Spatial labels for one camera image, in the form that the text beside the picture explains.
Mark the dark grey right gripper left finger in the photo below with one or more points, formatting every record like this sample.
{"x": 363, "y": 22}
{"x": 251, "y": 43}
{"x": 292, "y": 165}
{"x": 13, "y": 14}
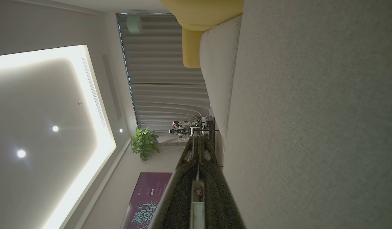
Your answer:
{"x": 180, "y": 190}

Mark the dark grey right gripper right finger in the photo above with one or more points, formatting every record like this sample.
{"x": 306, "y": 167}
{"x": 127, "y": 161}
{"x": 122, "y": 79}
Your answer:
{"x": 218, "y": 197}

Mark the green potted plant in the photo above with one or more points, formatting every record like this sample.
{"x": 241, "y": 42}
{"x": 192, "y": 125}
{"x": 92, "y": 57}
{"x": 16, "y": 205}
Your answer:
{"x": 145, "y": 143}

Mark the white toy robot figure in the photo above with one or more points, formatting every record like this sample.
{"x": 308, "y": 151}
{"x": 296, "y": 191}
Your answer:
{"x": 183, "y": 128}

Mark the dark low table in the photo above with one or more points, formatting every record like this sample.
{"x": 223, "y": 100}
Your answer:
{"x": 210, "y": 127}

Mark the grey pleated curtain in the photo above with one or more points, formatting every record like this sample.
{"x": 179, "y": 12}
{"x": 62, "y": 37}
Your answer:
{"x": 158, "y": 79}

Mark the grey fabric sofa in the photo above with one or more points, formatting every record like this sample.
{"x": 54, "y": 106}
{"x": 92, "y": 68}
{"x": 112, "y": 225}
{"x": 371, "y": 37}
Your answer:
{"x": 310, "y": 127}

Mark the white linear ceiling vent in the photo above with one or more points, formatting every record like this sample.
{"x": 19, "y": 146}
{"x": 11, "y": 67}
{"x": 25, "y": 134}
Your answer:
{"x": 94, "y": 92}

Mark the yellow sofa backrest cushion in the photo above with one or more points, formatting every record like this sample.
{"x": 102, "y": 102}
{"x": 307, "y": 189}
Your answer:
{"x": 191, "y": 47}
{"x": 202, "y": 12}

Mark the purple wall poster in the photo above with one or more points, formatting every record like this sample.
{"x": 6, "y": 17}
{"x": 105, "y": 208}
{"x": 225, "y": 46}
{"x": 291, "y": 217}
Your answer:
{"x": 145, "y": 200}

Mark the white cylindrical wall device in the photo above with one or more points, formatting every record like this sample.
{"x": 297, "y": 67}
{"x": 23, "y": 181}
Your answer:
{"x": 134, "y": 24}

